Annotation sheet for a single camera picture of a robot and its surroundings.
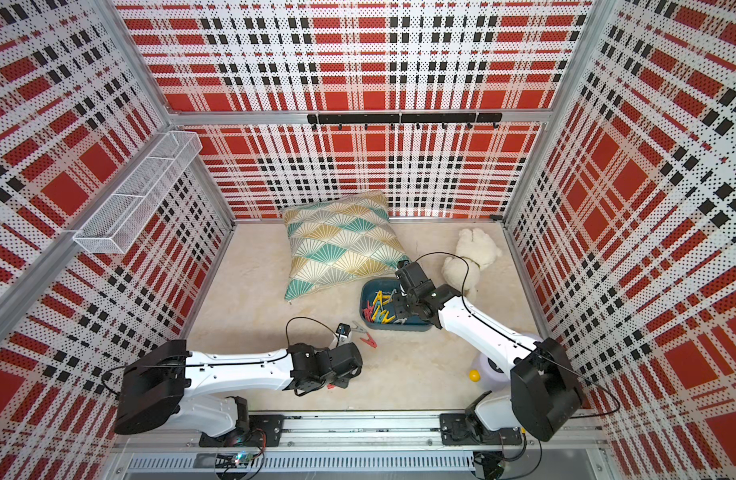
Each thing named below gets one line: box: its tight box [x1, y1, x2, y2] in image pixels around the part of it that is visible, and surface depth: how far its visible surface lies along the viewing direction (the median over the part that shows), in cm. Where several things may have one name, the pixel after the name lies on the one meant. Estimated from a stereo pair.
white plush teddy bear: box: [442, 228, 502, 300], surface depth 103 cm
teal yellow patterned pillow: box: [282, 191, 409, 301], surface depth 95 cm
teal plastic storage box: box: [359, 277, 434, 332], surface depth 96 cm
